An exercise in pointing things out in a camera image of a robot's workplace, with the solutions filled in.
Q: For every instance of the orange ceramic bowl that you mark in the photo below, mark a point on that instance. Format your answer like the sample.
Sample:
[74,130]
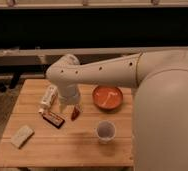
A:
[107,98]

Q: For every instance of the wooden table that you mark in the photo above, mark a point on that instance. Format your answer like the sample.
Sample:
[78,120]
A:
[75,144]

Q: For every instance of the beige sponge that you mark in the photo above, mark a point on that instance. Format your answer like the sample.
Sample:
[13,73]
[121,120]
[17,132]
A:
[21,136]

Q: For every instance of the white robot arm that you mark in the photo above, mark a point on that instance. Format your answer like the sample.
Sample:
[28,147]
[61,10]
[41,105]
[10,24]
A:
[160,108]

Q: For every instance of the dark chocolate bar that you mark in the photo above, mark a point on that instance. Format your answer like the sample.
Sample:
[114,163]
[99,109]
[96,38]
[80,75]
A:
[53,119]

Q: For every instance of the white plastic cup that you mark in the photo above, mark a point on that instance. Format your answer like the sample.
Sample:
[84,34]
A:
[105,131]

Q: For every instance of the white plastic bottle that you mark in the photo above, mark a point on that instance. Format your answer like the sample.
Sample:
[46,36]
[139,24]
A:
[48,98]

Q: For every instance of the red chili pepper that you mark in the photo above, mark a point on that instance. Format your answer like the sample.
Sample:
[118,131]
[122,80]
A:
[75,114]

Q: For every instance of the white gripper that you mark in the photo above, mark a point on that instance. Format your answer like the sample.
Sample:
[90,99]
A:
[69,95]

